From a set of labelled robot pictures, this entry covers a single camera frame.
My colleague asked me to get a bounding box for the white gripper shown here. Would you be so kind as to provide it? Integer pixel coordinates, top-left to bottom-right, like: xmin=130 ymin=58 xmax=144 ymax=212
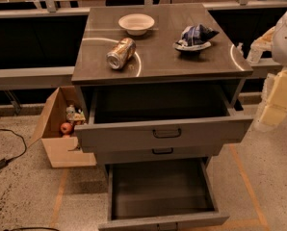
xmin=247 ymin=27 xmax=287 ymax=132

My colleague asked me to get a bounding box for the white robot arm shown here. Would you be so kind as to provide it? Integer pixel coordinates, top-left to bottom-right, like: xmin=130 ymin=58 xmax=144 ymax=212
xmin=247 ymin=12 xmax=287 ymax=132

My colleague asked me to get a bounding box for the white paper bowl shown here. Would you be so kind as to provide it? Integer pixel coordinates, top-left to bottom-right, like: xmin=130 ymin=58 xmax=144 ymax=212
xmin=118 ymin=13 xmax=155 ymax=36

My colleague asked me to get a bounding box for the small clear pump bottle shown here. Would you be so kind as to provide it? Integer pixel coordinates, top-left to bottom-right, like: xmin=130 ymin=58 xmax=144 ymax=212
xmin=237 ymin=42 xmax=244 ymax=57

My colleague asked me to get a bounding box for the grey drawer cabinet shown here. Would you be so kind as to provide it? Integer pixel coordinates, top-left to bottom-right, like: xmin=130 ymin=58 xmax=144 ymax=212
xmin=70 ymin=2 xmax=254 ymax=231

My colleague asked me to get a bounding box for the closed middle grey drawer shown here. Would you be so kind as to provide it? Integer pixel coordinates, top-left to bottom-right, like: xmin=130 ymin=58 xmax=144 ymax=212
xmin=95 ymin=144 xmax=222 ymax=165

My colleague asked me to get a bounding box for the open bottom grey drawer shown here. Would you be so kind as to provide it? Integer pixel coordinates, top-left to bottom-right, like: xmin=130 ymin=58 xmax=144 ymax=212
xmin=98 ymin=158 xmax=228 ymax=231

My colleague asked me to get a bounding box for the open grey drawer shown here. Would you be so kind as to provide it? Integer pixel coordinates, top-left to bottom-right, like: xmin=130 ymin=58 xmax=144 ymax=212
xmin=75 ymin=82 xmax=252 ymax=153
xmin=98 ymin=158 xmax=228 ymax=231

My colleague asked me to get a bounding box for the open top grey drawer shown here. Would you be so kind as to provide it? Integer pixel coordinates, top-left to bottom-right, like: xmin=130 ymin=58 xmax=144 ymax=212
xmin=75 ymin=82 xmax=252 ymax=153

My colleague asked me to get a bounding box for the crushed golden soda can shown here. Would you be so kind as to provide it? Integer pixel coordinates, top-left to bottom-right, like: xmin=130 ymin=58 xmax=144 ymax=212
xmin=106 ymin=38 xmax=136 ymax=70

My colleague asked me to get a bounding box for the small snack package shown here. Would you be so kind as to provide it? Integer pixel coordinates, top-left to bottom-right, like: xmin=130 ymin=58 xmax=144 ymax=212
xmin=65 ymin=105 xmax=86 ymax=125

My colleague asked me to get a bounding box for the cardboard box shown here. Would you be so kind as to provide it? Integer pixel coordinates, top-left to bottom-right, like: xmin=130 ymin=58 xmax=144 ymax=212
xmin=28 ymin=86 xmax=96 ymax=167

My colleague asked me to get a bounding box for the red apple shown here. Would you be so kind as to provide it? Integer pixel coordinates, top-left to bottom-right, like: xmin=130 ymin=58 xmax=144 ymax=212
xmin=60 ymin=122 xmax=73 ymax=135

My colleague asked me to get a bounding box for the grey metal rail shelf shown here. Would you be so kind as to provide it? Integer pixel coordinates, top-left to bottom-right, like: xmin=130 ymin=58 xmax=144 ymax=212
xmin=0 ymin=66 xmax=74 ymax=90

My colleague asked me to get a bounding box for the black power cable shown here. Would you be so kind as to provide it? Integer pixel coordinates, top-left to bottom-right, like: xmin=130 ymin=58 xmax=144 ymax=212
xmin=0 ymin=125 xmax=28 ymax=174

